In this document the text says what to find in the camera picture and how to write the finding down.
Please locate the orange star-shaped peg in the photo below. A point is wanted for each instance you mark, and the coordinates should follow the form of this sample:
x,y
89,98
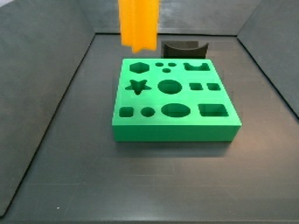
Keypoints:
x,y
139,21

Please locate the green shape-sorter block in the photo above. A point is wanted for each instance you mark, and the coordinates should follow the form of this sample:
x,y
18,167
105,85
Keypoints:
x,y
172,100

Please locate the black curved holder piece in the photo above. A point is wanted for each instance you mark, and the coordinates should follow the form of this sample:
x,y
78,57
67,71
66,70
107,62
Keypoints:
x,y
184,49

